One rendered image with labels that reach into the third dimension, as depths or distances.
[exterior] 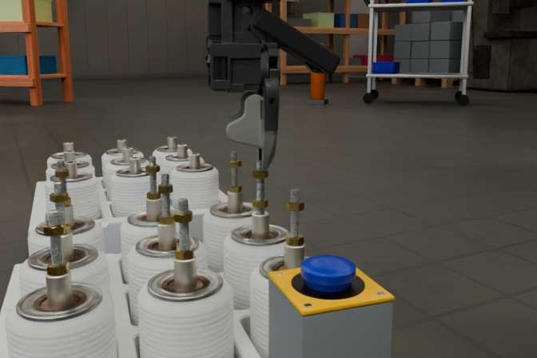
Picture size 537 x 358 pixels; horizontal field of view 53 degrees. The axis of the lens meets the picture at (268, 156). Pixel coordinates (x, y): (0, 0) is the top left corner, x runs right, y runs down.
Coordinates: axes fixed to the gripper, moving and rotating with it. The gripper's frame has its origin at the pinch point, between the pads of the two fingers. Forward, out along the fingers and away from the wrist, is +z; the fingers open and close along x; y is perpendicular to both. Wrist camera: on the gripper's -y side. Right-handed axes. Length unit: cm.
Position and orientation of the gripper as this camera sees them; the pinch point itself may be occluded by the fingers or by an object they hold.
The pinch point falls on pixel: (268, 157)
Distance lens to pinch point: 67.5
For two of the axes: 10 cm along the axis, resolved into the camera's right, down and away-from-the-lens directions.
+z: 0.0, 9.8, 1.9
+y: -9.9, 0.3, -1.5
